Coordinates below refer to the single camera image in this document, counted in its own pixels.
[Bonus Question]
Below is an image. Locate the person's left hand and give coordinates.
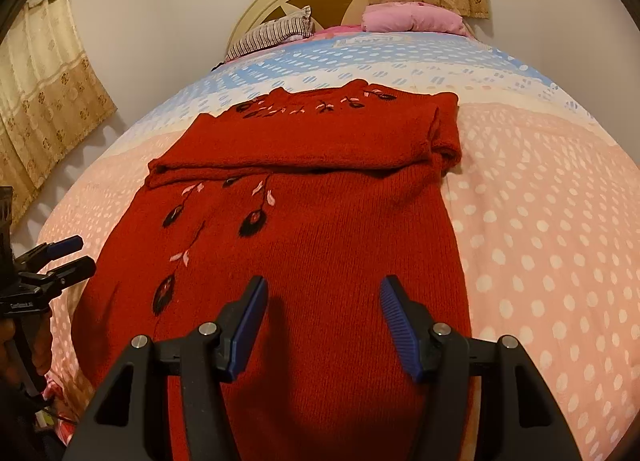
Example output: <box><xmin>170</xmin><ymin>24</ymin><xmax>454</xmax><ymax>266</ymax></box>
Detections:
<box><xmin>0</xmin><ymin>312</ymin><xmax>54</xmax><ymax>382</ymax></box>

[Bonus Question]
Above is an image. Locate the striped pillow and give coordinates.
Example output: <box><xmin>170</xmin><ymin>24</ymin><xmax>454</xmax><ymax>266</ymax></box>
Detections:
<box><xmin>224</xmin><ymin>5</ymin><xmax>314</xmax><ymax>62</ymax></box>

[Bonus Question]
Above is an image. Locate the pink pillow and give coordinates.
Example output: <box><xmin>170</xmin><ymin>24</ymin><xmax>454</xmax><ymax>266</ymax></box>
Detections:
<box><xmin>361</xmin><ymin>2</ymin><xmax>471</xmax><ymax>38</ymax></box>

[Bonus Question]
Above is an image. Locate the beige curtain side window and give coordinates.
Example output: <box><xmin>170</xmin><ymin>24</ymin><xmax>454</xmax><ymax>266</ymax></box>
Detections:
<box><xmin>0</xmin><ymin>0</ymin><xmax>116</xmax><ymax>225</ymax></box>

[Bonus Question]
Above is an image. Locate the pink blue dotted bedspread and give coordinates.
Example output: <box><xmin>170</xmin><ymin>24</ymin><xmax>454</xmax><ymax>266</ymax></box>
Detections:
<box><xmin>41</xmin><ymin>33</ymin><xmax>639</xmax><ymax>460</ymax></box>

